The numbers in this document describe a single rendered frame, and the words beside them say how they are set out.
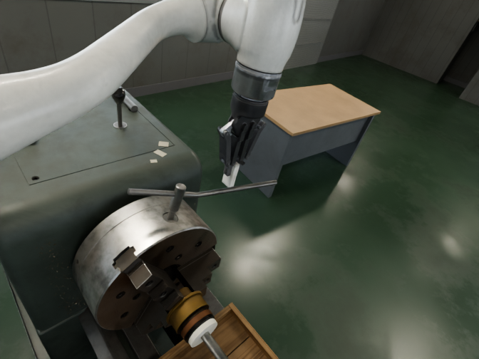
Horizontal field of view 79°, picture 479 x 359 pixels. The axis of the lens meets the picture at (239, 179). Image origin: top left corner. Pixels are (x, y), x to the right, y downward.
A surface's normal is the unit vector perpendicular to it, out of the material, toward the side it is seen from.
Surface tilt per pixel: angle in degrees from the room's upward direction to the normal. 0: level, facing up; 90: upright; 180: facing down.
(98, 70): 43
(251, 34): 88
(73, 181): 0
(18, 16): 90
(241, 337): 0
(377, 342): 0
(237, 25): 89
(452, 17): 90
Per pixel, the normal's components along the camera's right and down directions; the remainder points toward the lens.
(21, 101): 0.67, -0.03
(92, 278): -0.54, -0.11
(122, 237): -0.15, -0.54
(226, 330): 0.20, -0.76
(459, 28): -0.67, 0.36
